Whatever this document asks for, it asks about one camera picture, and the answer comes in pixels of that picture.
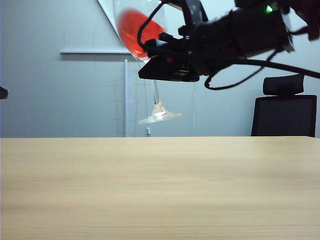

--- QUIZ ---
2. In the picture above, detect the white horizontal wall rail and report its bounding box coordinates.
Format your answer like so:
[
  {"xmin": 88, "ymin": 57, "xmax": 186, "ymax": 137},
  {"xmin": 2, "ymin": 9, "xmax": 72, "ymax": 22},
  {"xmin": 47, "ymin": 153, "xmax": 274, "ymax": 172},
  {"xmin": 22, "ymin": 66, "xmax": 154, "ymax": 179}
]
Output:
[{"xmin": 59, "ymin": 49, "xmax": 131, "ymax": 56}]

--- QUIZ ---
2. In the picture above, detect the black camera cable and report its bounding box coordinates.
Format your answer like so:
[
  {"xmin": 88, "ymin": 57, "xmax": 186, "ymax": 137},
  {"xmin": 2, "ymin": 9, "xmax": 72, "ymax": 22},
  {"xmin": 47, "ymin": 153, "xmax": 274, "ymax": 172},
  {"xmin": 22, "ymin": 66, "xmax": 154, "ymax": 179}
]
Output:
[{"xmin": 136, "ymin": 0, "xmax": 320, "ymax": 91}]

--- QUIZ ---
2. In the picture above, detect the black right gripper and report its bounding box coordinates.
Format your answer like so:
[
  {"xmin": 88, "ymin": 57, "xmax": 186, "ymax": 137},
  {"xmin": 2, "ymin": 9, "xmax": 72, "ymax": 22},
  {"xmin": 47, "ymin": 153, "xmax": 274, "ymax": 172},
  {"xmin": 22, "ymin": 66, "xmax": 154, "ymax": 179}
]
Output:
[{"xmin": 137, "ymin": 9, "xmax": 241, "ymax": 83}]

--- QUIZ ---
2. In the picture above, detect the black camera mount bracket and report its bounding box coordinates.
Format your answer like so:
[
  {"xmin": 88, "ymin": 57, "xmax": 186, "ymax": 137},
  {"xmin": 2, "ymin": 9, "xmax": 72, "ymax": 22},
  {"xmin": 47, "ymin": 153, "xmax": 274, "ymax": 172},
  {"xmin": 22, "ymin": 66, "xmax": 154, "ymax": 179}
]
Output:
[{"xmin": 159, "ymin": 0, "xmax": 209, "ymax": 26}]

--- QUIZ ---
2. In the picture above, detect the clear glass goblet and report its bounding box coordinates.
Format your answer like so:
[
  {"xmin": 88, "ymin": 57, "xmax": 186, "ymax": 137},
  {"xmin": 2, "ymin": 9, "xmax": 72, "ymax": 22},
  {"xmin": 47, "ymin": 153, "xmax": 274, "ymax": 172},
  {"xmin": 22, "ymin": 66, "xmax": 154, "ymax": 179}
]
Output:
[{"xmin": 112, "ymin": 0, "xmax": 185, "ymax": 126}]

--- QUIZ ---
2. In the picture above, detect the red liquid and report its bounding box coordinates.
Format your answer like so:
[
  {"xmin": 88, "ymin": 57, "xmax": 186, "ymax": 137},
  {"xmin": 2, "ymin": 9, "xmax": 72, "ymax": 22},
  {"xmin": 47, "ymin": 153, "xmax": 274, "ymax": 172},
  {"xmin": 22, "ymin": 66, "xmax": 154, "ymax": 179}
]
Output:
[{"xmin": 116, "ymin": 8, "xmax": 166, "ymax": 63}]

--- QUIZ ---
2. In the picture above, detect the black office chair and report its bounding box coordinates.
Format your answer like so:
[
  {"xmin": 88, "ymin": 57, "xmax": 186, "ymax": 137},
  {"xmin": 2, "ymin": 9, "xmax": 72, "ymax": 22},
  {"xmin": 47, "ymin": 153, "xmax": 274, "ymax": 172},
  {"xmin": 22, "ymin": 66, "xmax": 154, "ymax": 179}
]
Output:
[{"xmin": 250, "ymin": 72, "xmax": 318, "ymax": 138}]

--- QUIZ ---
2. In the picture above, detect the white diagonal wall rail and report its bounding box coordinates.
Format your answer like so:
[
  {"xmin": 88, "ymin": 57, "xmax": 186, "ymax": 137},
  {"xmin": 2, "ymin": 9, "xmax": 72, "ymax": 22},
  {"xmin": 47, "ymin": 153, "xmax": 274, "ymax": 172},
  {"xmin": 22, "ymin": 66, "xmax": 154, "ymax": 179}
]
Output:
[{"xmin": 96, "ymin": 0, "xmax": 126, "ymax": 47}]

